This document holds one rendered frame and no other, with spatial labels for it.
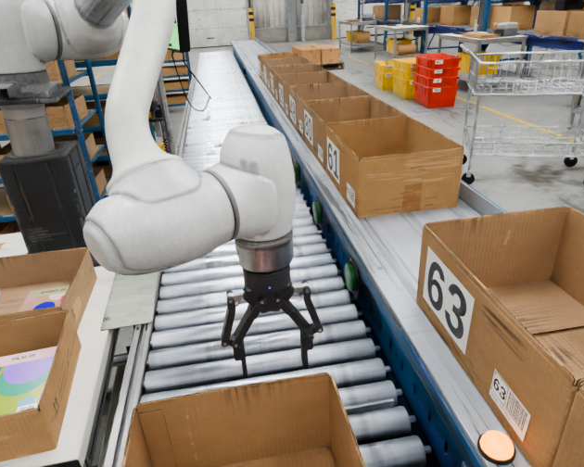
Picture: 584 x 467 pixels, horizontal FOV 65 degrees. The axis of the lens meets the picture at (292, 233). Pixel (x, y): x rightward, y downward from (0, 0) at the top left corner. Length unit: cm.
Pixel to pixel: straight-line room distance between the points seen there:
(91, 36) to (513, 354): 120
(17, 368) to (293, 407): 58
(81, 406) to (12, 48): 86
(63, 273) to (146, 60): 86
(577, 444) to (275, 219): 43
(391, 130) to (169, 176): 116
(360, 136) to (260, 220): 102
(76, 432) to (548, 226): 95
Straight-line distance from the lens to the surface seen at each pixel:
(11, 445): 96
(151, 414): 73
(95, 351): 113
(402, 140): 166
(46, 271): 142
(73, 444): 96
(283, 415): 76
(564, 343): 91
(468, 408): 74
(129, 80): 65
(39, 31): 140
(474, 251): 93
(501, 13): 880
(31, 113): 143
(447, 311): 81
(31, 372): 106
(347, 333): 107
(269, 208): 62
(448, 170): 130
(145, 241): 54
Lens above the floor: 142
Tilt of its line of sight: 27 degrees down
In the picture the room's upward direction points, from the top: 3 degrees counter-clockwise
